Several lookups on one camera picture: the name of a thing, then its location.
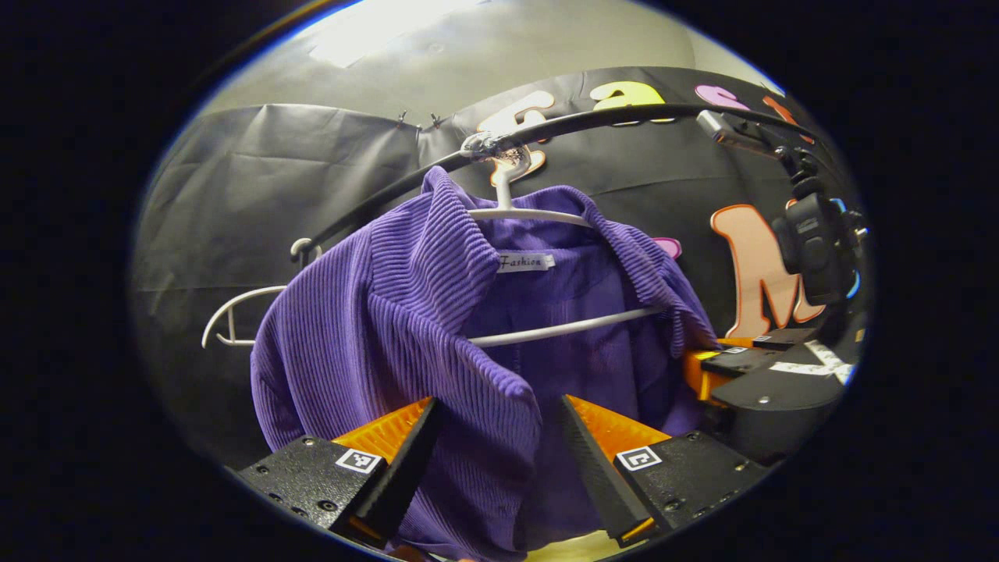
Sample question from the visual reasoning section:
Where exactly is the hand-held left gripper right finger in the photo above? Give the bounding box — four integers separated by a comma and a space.
561, 394, 772, 547

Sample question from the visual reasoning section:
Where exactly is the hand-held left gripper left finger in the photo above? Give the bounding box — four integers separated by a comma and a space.
236, 396, 440, 547

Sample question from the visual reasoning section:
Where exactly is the purple corduroy shirt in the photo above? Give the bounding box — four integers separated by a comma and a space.
250, 165, 720, 562

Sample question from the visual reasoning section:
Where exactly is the white clothes hanger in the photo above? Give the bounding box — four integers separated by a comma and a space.
201, 237, 315, 349
460, 131, 666, 348

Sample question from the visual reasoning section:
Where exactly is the black clothes rail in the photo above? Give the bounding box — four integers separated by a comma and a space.
300, 103, 820, 258

